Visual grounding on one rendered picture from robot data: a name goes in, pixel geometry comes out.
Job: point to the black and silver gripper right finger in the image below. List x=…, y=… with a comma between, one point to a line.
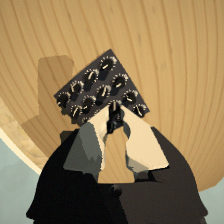
x=148, y=150

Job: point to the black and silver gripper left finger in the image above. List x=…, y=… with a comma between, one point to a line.
x=81, y=152

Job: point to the dark grey knob box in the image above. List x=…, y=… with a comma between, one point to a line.
x=94, y=95

